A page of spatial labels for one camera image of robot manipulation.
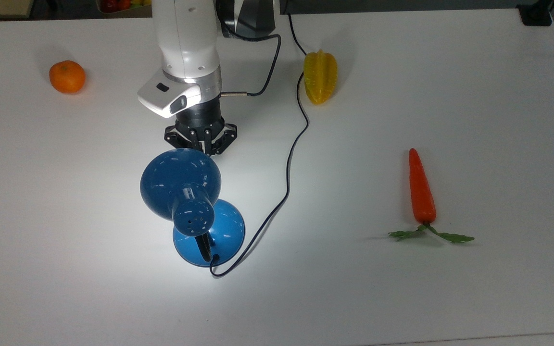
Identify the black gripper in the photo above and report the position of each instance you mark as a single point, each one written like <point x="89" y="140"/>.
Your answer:
<point x="202" y="115"/>

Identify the yellow starfruit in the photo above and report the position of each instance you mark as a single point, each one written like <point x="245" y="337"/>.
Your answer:
<point x="320" y="79"/>

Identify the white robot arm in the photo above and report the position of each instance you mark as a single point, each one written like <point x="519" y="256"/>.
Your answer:
<point x="188" y="43"/>

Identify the black table clamp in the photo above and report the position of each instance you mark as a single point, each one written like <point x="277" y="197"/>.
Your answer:
<point x="535" y="14"/>

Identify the bowl of toy fruit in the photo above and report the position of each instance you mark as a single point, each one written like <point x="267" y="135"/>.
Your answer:
<point x="118" y="5"/>

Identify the orange carrot with green leaves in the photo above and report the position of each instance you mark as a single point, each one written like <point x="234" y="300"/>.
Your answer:
<point x="421" y="192"/>

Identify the blue desk lamp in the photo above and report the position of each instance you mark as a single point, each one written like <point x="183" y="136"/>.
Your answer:
<point x="181" y="180"/>

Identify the orange tangerine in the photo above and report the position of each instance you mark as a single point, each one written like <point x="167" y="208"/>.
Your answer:
<point x="67" y="77"/>

